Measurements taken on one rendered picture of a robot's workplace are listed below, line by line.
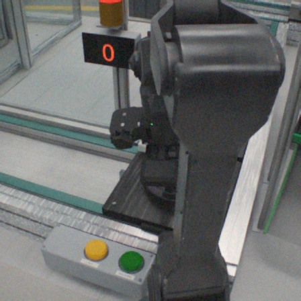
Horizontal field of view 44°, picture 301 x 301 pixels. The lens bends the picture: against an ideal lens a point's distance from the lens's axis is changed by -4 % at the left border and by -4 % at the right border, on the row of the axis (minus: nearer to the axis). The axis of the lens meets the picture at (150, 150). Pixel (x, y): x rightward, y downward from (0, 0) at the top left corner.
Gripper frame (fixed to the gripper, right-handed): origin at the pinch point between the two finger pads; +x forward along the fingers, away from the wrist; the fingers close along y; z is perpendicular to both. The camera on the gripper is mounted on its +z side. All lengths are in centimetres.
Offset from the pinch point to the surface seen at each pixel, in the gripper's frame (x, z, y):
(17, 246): 20.2, 32.9, 14.6
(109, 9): -10.5, 12.2, -25.6
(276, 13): 70, -46, -126
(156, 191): 12.3, 2.2, 2.5
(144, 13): 113, 32, -177
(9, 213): 15.0, 34.2, 8.6
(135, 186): 15.0, 7.0, 0.4
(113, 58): -0.6, 12.4, -21.5
